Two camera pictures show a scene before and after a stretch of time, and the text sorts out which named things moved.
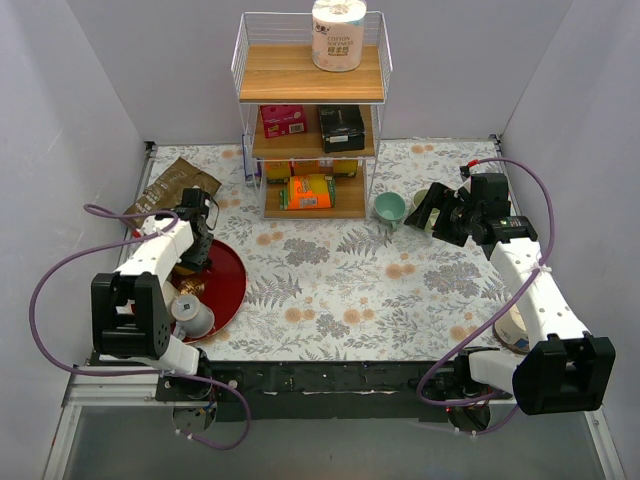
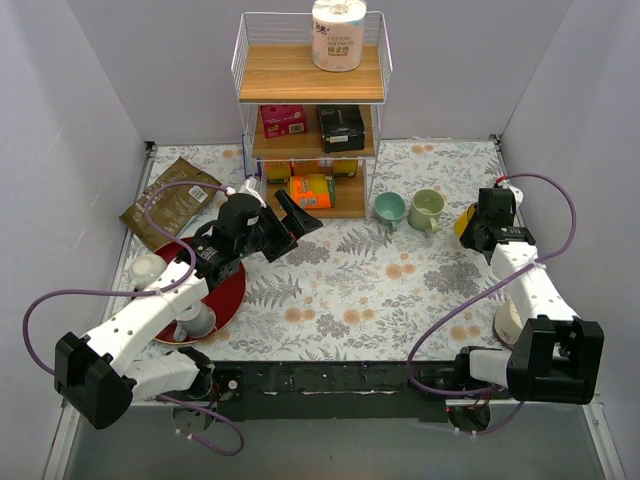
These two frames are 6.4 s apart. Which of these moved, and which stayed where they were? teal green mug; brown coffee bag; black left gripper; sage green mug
Moved: black left gripper
Stayed: sage green mug; teal green mug; brown coffee bag
